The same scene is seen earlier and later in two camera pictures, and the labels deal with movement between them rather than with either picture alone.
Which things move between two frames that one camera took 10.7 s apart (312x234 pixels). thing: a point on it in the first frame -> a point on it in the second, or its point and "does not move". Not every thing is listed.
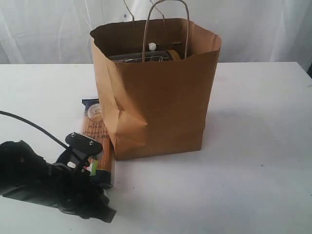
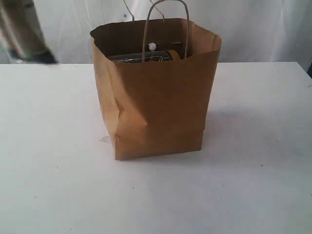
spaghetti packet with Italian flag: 93,127 -> 22,40
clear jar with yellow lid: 160,56 does not move
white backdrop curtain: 58,31 does not move
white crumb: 152,46 does not move
